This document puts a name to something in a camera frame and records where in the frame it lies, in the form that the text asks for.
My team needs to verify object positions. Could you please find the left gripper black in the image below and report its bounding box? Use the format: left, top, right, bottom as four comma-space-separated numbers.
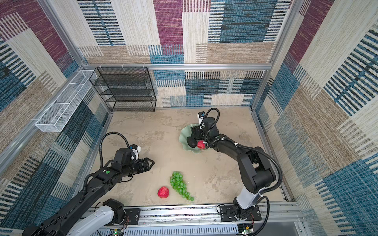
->
122, 157, 155, 178

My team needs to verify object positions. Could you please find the dark fake avocado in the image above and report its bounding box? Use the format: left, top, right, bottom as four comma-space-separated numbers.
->
187, 137, 197, 148

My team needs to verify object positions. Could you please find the red fake strawberry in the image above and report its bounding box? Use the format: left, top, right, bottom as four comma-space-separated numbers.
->
157, 186, 169, 199
197, 140, 206, 149

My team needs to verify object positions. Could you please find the green fake grape bunch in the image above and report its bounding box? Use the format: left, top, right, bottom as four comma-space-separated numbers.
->
170, 171, 194, 201

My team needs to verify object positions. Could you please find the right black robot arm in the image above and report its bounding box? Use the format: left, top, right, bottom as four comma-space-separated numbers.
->
192, 117, 283, 220

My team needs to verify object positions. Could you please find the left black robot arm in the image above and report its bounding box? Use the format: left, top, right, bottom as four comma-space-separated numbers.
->
22, 147, 155, 236

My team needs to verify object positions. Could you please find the pale green wavy fruit bowl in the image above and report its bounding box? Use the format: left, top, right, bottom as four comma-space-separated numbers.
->
178, 124, 207, 154

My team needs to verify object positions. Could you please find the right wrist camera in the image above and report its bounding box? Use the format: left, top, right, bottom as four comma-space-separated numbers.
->
197, 111, 206, 129

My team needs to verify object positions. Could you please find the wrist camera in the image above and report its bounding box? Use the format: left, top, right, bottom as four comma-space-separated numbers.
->
130, 144, 141, 162
197, 111, 206, 129

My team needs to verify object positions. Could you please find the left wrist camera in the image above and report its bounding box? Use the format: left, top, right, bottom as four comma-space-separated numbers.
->
130, 144, 141, 162

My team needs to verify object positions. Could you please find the black wire mesh shelf rack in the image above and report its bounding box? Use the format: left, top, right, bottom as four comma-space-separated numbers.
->
89, 67, 157, 112

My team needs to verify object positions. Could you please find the white wire mesh basket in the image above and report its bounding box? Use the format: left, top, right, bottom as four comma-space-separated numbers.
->
35, 70, 93, 132

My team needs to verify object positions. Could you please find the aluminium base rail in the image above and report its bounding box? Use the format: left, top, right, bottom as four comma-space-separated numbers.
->
74, 202, 311, 236

